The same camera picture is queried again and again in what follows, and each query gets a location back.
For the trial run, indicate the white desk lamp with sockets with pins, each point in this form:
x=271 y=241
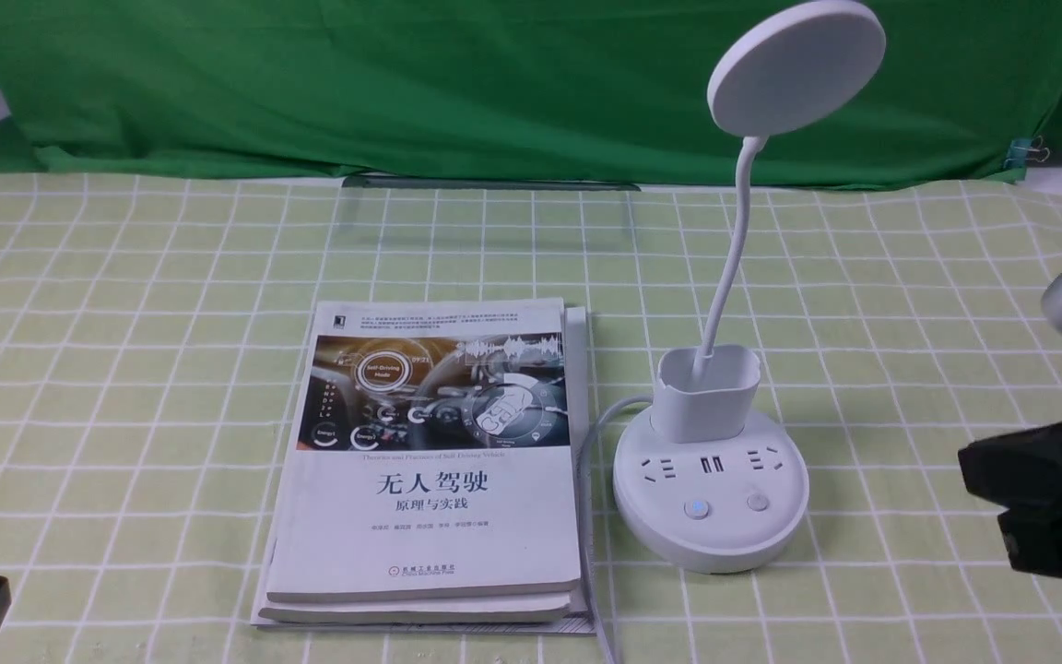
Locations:
x=701 y=477

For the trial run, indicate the binder clip on backdrop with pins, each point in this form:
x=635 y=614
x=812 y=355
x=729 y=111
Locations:
x=1025 y=151

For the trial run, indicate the green checkered tablecloth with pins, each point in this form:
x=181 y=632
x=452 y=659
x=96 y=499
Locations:
x=152 y=334

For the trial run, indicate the bottom book in stack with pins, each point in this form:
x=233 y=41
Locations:
x=577 y=626

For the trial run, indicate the self-driving textbook on top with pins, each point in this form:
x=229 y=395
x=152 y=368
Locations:
x=430 y=480

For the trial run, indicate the green backdrop cloth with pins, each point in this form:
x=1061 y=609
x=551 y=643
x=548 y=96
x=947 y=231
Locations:
x=516 y=90

